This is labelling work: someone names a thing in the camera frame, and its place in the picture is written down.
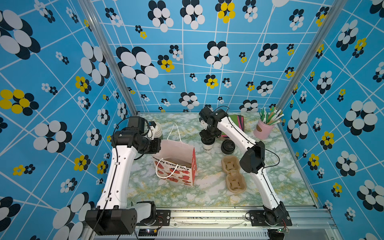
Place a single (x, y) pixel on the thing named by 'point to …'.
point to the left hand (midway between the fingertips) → (160, 146)
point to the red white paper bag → (177, 161)
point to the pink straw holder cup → (262, 130)
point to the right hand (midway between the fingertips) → (209, 137)
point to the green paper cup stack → (158, 133)
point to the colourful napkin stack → (238, 120)
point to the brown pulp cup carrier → (236, 181)
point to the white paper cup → (207, 148)
